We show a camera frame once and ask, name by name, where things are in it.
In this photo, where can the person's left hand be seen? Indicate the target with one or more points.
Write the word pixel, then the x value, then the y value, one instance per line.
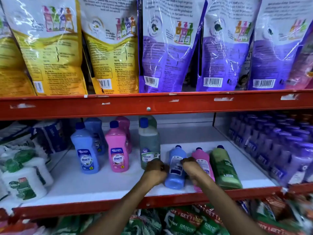
pixel 156 172

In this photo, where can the person's right hand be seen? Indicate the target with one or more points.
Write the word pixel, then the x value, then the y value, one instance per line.
pixel 195 172

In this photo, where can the pink liquid bottle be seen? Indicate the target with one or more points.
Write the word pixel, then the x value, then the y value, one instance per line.
pixel 117 141
pixel 124 124
pixel 201 155

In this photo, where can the blue liquid bottle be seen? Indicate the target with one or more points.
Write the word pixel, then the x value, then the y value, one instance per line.
pixel 94 127
pixel 84 144
pixel 176 151

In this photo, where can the green liquid bottle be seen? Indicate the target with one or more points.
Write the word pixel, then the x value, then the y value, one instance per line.
pixel 148 139
pixel 152 121
pixel 223 168

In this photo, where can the red metal shelf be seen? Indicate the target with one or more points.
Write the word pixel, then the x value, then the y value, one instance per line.
pixel 171 105

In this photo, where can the person's right forearm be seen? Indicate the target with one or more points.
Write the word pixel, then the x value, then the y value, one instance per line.
pixel 229 212

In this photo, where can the person's left forearm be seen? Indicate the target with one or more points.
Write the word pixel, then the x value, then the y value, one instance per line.
pixel 122 208

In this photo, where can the group of purple pump bottles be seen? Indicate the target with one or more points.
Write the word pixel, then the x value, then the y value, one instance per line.
pixel 281 149

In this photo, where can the green net bag of pouches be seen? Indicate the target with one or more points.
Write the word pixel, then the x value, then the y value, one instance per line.
pixel 146 222

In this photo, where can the green red soap pouch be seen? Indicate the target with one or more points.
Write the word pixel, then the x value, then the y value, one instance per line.
pixel 181 223
pixel 276 217
pixel 207 227

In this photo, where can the grey printed refill pouch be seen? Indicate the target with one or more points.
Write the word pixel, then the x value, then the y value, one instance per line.
pixel 244 75

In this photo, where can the blue white wipes packet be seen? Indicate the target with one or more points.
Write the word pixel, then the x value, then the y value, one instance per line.
pixel 52 137

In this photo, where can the white bottle in green net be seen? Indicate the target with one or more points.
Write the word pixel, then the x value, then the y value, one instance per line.
pixel 27 183
pixel 41 168

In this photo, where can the yellow refill pouch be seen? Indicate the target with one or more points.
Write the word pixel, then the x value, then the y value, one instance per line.
pixel 115 58
pixel 53 58
pixel 12 70

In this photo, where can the white blue soft packet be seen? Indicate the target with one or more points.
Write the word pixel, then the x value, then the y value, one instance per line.
pixel 14 134

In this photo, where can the pink purple refill pouch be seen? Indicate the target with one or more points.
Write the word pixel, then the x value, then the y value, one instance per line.
pixel 302 68

